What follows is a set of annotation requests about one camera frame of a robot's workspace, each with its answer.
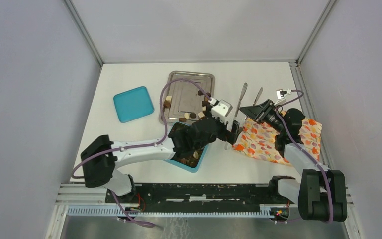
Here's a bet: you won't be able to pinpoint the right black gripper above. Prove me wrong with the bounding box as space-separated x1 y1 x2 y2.
240 99 286 134

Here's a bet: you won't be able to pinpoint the pile of assorted chocolates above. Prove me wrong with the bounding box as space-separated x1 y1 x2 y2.
164 88 205 124

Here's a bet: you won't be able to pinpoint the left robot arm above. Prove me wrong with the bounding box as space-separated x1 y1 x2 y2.
79 117 242 203

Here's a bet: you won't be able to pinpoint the metal serving tongs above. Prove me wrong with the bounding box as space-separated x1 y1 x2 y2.
224 82 264 151

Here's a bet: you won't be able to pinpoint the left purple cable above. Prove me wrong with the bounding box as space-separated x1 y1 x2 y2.
71 78 214 228

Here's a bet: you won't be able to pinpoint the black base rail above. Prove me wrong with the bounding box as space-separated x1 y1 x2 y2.
118 183 297 213

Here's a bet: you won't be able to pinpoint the purple cable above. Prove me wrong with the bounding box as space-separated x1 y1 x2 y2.
275 90 334 225
71 78 214 228

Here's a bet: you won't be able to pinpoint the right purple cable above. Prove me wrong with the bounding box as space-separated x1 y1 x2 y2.
275 90 334 225

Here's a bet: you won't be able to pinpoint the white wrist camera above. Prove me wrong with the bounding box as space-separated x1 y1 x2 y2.
276 89 292 100
208 98 233 125

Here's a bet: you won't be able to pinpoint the floral cloth bag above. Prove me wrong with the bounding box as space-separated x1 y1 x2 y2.
232 118 322 166

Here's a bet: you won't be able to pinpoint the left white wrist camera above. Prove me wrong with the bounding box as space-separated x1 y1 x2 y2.
208 98 233 125

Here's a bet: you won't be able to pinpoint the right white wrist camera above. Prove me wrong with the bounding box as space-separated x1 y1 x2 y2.
276 89 292 100

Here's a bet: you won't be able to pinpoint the white slotted cable duct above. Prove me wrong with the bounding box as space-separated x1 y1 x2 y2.
66 204 278 219

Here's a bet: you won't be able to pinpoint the teal box lid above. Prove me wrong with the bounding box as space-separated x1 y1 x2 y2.
113 86 155 123

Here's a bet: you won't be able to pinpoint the teal chocolate box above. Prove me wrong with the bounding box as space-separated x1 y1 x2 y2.
167 122 208 173

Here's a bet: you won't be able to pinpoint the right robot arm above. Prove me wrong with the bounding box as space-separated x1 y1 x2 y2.
239 100 348 223

